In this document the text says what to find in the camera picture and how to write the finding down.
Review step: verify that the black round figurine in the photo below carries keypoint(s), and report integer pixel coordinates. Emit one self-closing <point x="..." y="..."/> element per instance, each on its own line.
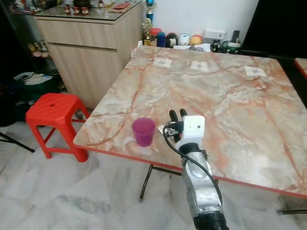
<point x="171" y="40"/>

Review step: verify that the dark green bin with paper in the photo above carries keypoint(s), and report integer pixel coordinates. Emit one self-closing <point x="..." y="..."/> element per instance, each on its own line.
<point x="31" y="85"/>

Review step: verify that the small gold trophy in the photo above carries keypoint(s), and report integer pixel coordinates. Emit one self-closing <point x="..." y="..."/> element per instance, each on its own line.
<point x="147" y="30"/>

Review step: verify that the black metal table frame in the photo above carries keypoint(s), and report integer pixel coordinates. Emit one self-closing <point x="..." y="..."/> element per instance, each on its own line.
<point x="146" y="183"/>

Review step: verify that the red flat wallet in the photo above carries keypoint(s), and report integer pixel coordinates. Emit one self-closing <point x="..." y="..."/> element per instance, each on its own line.
<point x="121" y="5"/>

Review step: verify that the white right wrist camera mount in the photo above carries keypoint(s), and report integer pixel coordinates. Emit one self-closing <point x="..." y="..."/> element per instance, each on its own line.
<point x="194" y="128"/>

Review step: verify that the white round figurine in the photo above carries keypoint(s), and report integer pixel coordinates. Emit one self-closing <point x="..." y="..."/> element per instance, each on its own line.
<point x="183" y="39"/>

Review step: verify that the light wooden cabinet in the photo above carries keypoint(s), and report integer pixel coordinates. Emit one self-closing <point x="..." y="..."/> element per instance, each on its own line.
<point x="88" y="60"/>

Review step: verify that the red plastic stool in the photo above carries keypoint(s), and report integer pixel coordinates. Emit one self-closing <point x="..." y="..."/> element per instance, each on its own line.
<point x="53" y="106"/>

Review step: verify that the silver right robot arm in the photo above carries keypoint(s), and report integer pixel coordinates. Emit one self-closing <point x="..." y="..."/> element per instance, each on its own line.
<point x="202" y="187"/>

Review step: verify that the small red figurine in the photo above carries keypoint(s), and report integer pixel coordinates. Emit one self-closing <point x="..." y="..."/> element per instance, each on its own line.
<point x="85" y="10"/>
<point x="76" y="10"/>
<point x="66" y="9"/>

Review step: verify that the white square paper piece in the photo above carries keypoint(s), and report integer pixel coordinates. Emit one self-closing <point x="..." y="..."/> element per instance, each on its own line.
<point x="200" y="66"/>
<point x="162" y="62"/>
<point x="255" y="71"/>

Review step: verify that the black tripod leg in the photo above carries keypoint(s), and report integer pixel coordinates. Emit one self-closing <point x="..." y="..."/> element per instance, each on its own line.
<point x="17" y="142"/>

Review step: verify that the red lidded jar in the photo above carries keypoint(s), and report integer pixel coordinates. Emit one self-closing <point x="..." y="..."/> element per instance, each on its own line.
<point x="155" y="33"/>

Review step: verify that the white wall socket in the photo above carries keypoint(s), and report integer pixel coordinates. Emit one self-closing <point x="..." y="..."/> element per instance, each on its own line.
<point x="215" y="34"/>

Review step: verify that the yellow and red round figurine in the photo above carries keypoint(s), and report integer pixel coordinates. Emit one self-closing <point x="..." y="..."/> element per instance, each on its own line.
<point x="195" y="40"/>

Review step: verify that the silver metal fork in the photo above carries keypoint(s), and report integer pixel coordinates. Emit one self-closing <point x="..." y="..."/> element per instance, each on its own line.
<point x="161" y="128"/>

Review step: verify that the dark green pot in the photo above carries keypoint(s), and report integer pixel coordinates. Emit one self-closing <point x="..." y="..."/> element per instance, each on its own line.
<point x="231" y="47"/>

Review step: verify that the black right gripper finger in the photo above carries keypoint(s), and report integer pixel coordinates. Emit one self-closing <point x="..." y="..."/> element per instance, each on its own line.
<point x="183" y="114"/>
<point x="173" y="116"/>

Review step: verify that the blue and gold trophy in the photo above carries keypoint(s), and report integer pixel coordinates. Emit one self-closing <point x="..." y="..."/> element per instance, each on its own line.
<point x="149" y="6"/>

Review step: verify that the red edged marble side table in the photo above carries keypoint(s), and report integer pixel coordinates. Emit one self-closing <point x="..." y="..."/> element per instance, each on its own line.
<point x="302" y="67"/>

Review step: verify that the purple plastic cup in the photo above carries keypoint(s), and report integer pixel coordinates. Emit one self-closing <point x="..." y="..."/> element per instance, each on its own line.
<point x="144" y="132"/>

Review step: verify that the blue bottle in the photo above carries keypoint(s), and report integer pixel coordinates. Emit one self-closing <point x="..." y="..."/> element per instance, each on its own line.
<point x="161" y="39"/>

